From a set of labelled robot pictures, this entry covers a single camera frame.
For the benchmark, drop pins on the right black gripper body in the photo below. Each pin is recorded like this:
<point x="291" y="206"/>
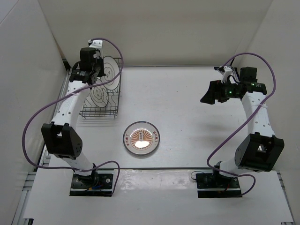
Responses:
<point x="227" y="91"/>

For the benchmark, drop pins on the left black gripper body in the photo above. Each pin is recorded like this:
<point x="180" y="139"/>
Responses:
<point x="99" y="67"/>

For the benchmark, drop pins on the white plate black lettering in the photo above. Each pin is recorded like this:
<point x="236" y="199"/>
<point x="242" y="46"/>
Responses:
<point x="111" y="69"/>

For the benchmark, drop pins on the orange sunburst pattern plate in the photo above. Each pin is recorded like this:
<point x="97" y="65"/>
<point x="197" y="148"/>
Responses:
<point x="141" y="138"/>

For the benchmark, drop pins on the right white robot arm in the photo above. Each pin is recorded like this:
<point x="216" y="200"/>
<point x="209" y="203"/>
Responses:
<point x="259" y="130"/>

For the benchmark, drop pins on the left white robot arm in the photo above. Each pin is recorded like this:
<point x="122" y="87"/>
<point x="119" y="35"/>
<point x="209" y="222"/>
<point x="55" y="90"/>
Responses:
<point x="59" y="135"/>

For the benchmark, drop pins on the white plate middle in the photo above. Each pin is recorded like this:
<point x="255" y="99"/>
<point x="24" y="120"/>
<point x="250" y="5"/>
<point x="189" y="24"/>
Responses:
<point x="99" y="96"/>

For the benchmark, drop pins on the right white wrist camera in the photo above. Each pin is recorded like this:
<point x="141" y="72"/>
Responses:
<point x="225" y="71"/>

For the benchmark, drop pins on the grey wire dish rack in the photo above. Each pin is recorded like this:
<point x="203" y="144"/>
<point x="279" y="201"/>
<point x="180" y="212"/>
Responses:
<point x="89" y="109"/>

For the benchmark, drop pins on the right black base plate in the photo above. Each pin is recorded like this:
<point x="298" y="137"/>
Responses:
<point x="210" y="185"/>

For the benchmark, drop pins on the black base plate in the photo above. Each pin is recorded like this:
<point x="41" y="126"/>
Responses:
<point x="210" y="185"/>
<point x="102" y="186"/>

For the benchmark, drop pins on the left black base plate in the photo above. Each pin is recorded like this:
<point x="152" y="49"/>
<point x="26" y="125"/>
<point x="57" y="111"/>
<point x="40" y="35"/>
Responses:
<point x="102" y="186"/>

